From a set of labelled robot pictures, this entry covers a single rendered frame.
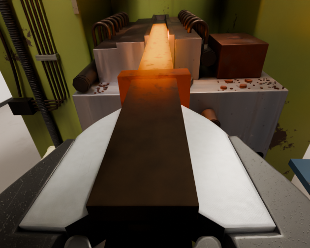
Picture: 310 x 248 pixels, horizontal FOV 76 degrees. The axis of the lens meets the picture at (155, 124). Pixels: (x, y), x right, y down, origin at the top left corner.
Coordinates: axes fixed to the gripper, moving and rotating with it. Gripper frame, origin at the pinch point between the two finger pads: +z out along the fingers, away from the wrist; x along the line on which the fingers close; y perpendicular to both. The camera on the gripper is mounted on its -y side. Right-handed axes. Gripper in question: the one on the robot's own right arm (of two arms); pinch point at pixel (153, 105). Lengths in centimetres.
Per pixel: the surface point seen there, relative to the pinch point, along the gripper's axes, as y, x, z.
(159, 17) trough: 1, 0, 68
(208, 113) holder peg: 12.1, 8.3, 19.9
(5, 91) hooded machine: 82, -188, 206
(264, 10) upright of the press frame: -1.8, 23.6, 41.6
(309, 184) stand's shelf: 33, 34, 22
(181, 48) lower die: 2.7, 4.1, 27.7
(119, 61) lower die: 4.7, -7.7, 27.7
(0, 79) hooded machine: 67, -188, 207
